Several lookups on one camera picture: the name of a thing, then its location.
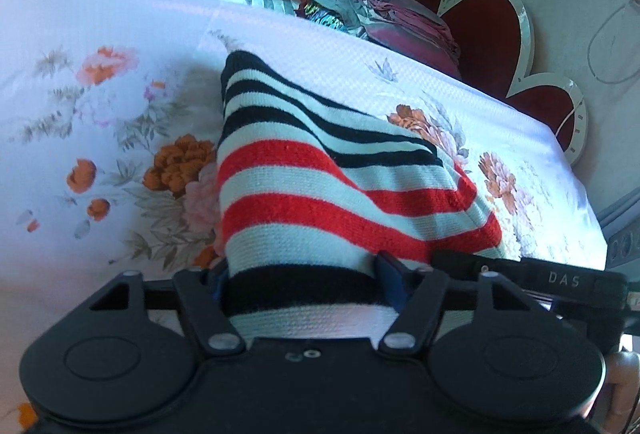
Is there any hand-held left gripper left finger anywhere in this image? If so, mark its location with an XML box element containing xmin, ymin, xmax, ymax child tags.
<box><xmin>90</xmin><ymin>263</ymin><xmax>247</xmax><ymax>356</ymax></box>

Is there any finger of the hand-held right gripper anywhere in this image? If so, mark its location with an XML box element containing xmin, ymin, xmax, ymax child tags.
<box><xmin>431</xmin><ymin>250</ymin><xmax>525</xmax><ymax>275</ymax></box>

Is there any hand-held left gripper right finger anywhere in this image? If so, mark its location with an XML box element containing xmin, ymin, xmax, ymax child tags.
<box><xmin>377</xmin><ymin>252</ymin><xmax>532</xmax><ymax>356</ymax></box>

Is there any striped knit sweater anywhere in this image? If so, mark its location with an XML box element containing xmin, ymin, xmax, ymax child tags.
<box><xmin>214</xmin><ymin>50</ymin><xmax>506</xmax><ymax>342</ymax></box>

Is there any person's right hand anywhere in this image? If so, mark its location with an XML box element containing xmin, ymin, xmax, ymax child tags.
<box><xmin>607</xmin><ymin>350</ymin><xmax>640</xmax><ymax>397</ymax></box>

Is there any red heart-shaped headboard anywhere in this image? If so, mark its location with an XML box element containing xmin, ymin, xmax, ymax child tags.
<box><xmin>407</xmin><ymin>0</ymin><xmax>591</xmax><ymax>165</ymax></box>

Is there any white floral bed sheet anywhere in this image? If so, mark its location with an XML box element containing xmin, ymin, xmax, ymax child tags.
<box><xmin>0</xmin><ymin>0</ymin><xmax>608</xmax><ymax>434</ymax></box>

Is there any pile of colourful bedding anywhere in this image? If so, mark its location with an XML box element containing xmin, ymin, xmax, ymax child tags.
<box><xmin>297</xmin><ymin>0</ymin><xmax>463</xmax><ymax>79</ymax></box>

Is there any wall power socket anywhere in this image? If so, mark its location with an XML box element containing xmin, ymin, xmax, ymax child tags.
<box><xmin>605</xmin><ymin>226</ymin><xmax>640</xmax><ymax>267</ymax></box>

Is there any white cable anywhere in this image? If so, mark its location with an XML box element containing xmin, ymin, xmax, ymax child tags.
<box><xmin>587</xmin><ymin>0</ymin><xmax>640</xmax><ymax>84</ymax></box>

